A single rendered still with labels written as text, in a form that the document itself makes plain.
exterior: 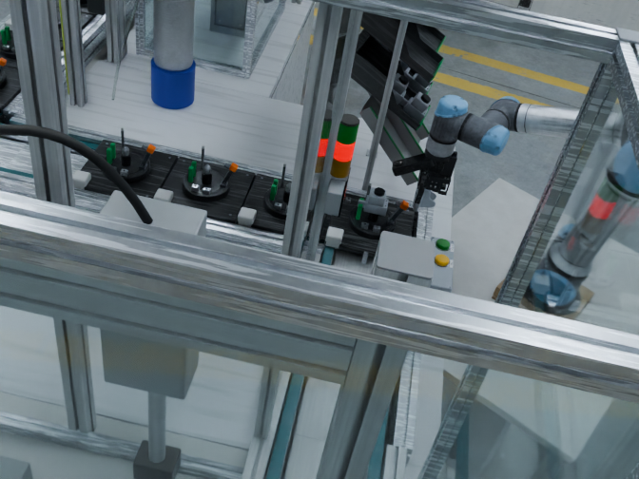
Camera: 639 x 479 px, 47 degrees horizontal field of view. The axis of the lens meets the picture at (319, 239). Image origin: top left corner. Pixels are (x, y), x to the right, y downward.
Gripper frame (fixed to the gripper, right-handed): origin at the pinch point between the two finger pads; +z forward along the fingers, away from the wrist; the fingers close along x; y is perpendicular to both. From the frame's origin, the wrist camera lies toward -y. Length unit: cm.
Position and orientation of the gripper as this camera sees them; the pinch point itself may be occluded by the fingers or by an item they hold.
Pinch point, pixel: (414, 206)
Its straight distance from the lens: 208.5
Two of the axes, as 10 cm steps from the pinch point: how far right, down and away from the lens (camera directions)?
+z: -1.4, 7.4, 6.6
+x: 1.7, -6.3, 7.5
